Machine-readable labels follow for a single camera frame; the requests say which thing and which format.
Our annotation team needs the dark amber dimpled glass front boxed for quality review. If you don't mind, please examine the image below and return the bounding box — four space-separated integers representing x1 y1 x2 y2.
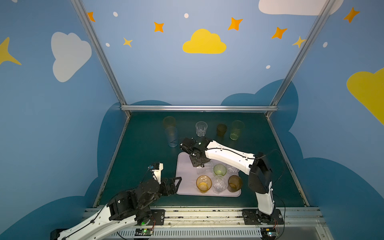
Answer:
228 175 243 193

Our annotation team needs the tall green glass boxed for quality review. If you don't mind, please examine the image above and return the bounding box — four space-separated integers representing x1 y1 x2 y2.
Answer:
230 120 245 141

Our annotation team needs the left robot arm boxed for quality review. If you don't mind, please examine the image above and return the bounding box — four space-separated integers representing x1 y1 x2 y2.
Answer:
50 177 182 240

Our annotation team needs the dark amber dimpled glass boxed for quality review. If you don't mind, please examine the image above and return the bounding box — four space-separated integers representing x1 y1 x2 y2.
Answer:
217 124 228 138
228 175 243 193

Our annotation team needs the controller board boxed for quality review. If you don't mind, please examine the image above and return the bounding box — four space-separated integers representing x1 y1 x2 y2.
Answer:
134 229 154 238
260 228 277 240

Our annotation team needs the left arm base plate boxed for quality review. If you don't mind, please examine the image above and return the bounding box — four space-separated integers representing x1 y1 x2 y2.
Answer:
138 209 166 226

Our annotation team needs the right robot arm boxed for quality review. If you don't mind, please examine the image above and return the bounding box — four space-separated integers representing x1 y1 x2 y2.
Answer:
180 137 276 216

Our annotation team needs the clear faceted glass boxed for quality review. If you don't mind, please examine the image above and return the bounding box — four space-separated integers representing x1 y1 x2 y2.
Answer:
226 165 240 175
213 176 228 194

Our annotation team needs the short orange glass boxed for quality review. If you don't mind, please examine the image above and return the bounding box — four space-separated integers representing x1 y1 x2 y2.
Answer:
196 175 212 194

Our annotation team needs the right controller board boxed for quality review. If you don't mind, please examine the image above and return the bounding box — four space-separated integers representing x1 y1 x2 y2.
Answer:
260 228 277 240

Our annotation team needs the aluminium mounting rail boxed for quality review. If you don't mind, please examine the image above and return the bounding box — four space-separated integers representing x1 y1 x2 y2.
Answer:
73 206 332 240

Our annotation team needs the tall amber glass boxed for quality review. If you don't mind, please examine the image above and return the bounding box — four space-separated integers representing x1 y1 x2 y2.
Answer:
163 116 176 129

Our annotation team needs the back horizontal aluminium frame bar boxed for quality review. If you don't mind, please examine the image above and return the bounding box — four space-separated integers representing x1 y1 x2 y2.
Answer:
121 105 278 112

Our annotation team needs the dark amber dimpled glass back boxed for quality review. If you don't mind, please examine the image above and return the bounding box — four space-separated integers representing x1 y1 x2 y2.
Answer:
217 124 228 138

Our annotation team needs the left controller board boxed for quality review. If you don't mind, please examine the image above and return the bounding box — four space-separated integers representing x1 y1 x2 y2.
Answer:
134 229 154 238

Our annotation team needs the left aluminium frame post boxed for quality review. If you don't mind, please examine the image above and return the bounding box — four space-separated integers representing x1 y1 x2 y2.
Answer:
71 0 127 107

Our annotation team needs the lilac plastic tray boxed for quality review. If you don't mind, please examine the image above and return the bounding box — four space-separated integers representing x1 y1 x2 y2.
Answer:
176 153 242 198

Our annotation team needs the right aluminium frame post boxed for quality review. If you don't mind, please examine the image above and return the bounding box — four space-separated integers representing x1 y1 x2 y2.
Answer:
266 0 336 119

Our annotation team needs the small green glass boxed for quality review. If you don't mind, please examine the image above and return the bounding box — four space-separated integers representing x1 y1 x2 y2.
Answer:
213 164 227 177

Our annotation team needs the tall blue frosted glass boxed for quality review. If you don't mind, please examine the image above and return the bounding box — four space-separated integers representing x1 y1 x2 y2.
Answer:
165 126 179 148

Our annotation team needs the aluminium frame post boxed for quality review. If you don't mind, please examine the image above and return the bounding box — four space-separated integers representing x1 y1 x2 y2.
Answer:
71 0 127 107
266 0 336 119

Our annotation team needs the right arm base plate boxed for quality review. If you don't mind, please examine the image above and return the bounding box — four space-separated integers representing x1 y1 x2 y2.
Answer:
242 209 285 225

